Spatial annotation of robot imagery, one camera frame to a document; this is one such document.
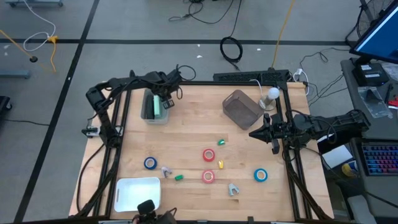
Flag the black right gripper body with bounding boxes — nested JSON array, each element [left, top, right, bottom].
[[262, 113, 292, 155]]

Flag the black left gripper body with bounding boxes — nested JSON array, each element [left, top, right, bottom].
[[151, 70, 183, 110]]

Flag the mint green stapler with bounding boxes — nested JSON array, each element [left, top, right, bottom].
[[153, 95, 162, 119]]

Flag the light blue tape roll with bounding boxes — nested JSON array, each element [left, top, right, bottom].
[[253, 168, 269, 183]]

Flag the red tape roll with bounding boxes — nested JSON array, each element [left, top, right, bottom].
[[202, 148, 216, 162]]

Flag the pink tape roll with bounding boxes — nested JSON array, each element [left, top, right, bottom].
[[201, 169, 216, 184]]

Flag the dark blue tape roll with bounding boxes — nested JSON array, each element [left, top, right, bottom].
[[143, 156, 158, 170]]

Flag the brown plastic bin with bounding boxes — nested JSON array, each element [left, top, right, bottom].
[[222, 89, 264, 131]]

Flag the bulb lamp with brass base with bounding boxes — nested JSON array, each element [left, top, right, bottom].
[[259, 87, 281, 112]]

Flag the grey plastic bin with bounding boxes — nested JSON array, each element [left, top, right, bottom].
[[140, 88, 170, 126]]

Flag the black perforated bar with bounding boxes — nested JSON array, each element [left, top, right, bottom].
[[213, 69, 290, 84]]

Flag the white plug adapter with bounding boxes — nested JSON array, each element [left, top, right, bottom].
[[293, 68, 310, 96]]

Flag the white paper sheet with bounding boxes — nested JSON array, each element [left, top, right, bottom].
[[322, 144, 354, 169]]

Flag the grey desk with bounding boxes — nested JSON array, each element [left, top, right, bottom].
[[340, 58, 398, 218]]

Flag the yellow and blue item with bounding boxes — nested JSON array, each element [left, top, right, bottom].
[[341, 160, 359, 179]]

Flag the clear plastic bag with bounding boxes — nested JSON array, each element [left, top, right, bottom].
[[356, 86, 394, 119]]

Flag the backlit keyboard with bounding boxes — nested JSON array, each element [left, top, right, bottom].
[[361, 142, 398, 177]]

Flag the black mini computer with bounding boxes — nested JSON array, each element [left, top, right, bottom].
[[351, 62, 390, 88]]

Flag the grey chair seat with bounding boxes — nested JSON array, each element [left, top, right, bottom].
[[346, 194, 379, 224]]

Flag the white plastic bin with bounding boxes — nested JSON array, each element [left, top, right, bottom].
[[113, 177, 161, 213]]

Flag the black round-topped device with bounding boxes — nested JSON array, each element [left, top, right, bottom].
[[132, 199, 178, 224]]

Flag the computer monitor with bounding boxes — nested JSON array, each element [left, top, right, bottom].
[[349, 0, 398, 65]]

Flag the black floor fan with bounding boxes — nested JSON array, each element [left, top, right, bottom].
[[355, 0, 395, 39]]

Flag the grey floor bar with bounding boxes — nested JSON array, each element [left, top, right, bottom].
[[0, 69, 31, 80]]

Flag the black chair base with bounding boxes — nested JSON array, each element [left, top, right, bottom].
[[0, 95, 13, 111]]

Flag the black table frame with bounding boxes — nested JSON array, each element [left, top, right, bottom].
[[68, 70, 335, 223]]

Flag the white lamp cable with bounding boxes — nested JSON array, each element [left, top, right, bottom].
[[248, 78, 265, 98]]

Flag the coiled black cable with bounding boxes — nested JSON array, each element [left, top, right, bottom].
[[219, 36, 244, 72]]

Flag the tangled black cables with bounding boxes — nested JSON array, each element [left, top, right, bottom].
[[298, 47, 351, 108]]

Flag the orange-yellow floor cable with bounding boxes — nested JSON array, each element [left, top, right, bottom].
[[271, 0, 295, 70]]

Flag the yellow cable with plug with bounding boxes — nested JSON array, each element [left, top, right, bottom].
[[0, 29, 59, 74]]

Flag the white floor cable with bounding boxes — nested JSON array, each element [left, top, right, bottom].
[[23, 0, 57, 52]]

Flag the black arm base cable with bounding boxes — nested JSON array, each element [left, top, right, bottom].
[[76, 144, 105, 213]]

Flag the thin black floor cable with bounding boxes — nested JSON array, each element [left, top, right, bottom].
[[4, 119, 51, 127]]

